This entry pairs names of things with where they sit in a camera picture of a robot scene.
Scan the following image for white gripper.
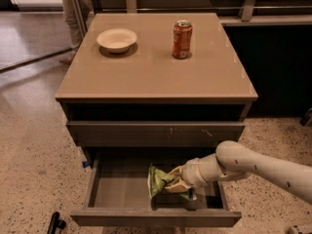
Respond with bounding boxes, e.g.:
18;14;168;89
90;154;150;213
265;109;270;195
165;158;207;193

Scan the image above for green jalapeno chip bag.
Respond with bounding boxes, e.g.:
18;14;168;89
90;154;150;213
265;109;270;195
147;165;197;201

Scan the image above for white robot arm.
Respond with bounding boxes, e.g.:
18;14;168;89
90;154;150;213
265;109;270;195
166;140;312;204

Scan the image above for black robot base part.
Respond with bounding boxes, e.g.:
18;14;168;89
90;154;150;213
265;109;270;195
47;212;66;234

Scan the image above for open middle drawer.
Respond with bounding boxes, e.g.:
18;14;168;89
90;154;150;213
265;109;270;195
70;147;242;227

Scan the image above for closed top drawer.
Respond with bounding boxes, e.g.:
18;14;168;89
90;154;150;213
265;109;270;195
66;121;245;147

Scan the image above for grey drawer cabinet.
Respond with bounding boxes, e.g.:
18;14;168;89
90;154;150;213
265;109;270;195
56;14;257;161

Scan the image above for dark wheel at right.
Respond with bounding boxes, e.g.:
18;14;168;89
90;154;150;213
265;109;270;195
300;108;312;127

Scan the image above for orange soda can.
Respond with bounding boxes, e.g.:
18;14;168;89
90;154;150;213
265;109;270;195
173;19;193;59

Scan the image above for white paper bowl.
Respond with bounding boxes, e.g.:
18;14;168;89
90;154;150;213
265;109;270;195
97;28;137;54

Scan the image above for person legs beige trousers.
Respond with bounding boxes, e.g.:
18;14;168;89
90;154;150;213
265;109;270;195
60;0;93;65

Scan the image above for metal railing frame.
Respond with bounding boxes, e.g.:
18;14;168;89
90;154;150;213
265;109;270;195
69;0;312;46

